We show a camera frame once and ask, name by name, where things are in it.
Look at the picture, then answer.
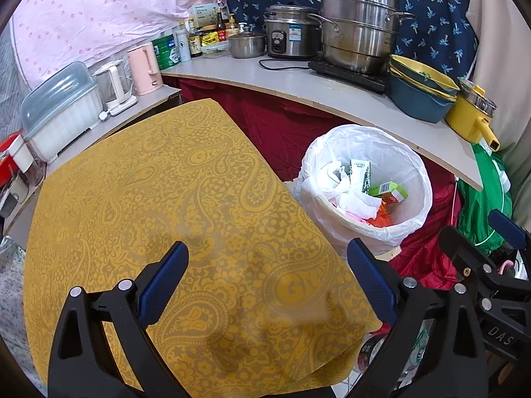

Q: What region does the grey striped cloth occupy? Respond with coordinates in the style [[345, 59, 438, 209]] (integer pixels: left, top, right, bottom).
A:
[[0, 29, 30, 142]]

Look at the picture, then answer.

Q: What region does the light green cardboard box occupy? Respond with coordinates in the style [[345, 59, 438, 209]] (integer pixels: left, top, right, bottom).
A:
[[368, 181, 409, 203]]

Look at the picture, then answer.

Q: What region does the yellow plastic basin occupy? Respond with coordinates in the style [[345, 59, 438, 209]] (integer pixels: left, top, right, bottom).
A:
[[389, 54, 460, 94]]

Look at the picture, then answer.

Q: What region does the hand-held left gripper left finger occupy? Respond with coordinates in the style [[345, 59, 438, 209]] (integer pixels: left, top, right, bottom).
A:
[[47, 241, 189, 398]]

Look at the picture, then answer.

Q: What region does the white green carton box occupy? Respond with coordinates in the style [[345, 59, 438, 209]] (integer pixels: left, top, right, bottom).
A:
[[188, 3, 222, 26]]

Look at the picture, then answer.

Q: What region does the small steel pot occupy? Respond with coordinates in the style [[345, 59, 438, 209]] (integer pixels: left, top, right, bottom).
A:
[[228, 27, 267, 59]]

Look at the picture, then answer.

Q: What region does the pink electric kettle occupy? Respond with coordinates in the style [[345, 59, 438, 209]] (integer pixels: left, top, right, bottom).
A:
[[126, 42, 163, 96]]

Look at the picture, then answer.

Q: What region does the steel rice cooker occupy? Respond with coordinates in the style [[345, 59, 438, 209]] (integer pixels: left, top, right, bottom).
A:
[[265, 4, 322, 59]]

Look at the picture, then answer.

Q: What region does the grey curved counter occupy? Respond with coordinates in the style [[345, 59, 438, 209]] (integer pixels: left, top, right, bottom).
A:
[[161, 54, 484, 192]]

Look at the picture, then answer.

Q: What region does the maroon counter skirt cloth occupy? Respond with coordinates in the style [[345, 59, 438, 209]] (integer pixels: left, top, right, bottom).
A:
[[162, 75, 457, 183]]

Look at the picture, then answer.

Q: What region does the large steel steamer pot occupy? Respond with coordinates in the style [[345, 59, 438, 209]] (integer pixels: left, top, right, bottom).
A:
[[307, 0, 416, 76]]

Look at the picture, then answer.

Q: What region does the black induction cooker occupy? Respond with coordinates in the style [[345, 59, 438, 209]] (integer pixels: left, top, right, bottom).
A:
[[308, 59, 388, 95]]

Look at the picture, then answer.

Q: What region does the green tin can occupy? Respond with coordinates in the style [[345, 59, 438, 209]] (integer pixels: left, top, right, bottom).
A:
[[151, 34, 180, 71]]

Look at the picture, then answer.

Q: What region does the red plastic basin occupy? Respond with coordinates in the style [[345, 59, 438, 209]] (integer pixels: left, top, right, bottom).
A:
[[0, 135, 23, 162]]

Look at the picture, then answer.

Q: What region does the beige curtain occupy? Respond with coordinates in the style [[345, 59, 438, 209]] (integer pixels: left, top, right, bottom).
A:
[[440, 0, 531, 225]]

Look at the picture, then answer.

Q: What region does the bin with white liner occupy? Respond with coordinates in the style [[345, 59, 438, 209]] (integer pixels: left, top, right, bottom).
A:
[[294, 124, 433, 258]]

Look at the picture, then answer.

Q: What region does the red cloth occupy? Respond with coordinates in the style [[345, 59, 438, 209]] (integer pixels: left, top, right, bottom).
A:
[[388, 160, 465, 293]]

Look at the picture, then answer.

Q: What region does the white tissue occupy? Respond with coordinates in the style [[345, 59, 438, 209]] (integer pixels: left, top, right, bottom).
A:
[[324, 162, 382, 218]]

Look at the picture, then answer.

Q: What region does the dark green drink carton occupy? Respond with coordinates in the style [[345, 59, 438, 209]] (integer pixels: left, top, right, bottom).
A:
[[349, 159, 372, 195]]

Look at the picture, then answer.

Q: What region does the black power cable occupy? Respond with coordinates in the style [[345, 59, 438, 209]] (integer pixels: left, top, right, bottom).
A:
[[259, 57, 310, 71]]

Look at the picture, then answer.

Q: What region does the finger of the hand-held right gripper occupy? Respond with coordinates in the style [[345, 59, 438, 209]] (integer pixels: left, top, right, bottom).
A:
[[439, 226, 505, 295], [487, 209, 531, 258]]

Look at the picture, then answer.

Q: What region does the green bag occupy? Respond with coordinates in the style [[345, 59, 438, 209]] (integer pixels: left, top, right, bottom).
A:
[[456, 141, 515, 258]]

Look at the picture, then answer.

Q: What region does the pink dotted cloth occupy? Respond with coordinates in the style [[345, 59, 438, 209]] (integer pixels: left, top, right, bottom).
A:
[[10, 0, 227, 88]]

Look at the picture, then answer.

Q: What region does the yellow electric pot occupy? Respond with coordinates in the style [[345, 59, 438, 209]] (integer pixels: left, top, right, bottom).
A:
[[446, 78, 501, 152]]

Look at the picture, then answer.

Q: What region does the blue leaf-print cloth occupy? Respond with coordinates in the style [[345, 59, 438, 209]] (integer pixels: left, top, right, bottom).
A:
[[223, 0, 480, 86]]

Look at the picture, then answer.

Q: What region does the dark round tin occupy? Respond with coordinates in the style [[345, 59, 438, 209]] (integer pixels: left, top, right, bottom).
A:
[[356, 332, 391, 376]]

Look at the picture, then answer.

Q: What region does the green white packet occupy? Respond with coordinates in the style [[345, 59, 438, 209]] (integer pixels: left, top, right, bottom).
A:
[[398, 327, 430, 386]]

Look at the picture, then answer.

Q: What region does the white bottle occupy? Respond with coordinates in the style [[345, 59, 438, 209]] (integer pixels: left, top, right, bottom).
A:
[[174, 25, 192, 64]]

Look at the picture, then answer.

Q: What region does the white lidded canister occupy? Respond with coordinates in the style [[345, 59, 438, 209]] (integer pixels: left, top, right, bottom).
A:
[[8, 136, 46, 187]]

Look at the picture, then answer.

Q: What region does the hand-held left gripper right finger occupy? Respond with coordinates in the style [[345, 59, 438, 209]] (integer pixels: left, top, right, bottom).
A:
[[347, 238, 490, 398]]

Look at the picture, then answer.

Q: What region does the white dish box clear lid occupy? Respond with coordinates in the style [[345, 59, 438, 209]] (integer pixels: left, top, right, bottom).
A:
[[20, 61, 104, 164]]

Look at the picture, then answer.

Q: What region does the orange wrapper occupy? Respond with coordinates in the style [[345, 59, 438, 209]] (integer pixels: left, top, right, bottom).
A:
[[365, 199, 395, 228]]

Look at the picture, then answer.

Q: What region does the dark sauce bottle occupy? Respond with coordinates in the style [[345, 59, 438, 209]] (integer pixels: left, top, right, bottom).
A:
[[188, 20, 204, 59]]

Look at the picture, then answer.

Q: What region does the clear food container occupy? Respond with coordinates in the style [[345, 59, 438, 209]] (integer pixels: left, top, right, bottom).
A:
[[201, 41, 231, 58]]

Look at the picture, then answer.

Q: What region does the red label sauce bottle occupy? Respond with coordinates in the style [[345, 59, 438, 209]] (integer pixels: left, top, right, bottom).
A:
[[215, 8, 228, 42]]

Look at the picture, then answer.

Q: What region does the white glass kettle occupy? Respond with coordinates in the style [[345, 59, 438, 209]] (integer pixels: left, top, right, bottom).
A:
[[92, 59, 138, 117]]

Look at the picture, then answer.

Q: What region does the grey side counter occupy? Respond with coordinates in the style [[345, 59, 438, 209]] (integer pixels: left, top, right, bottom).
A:
[[0, 85, 183, 237]]

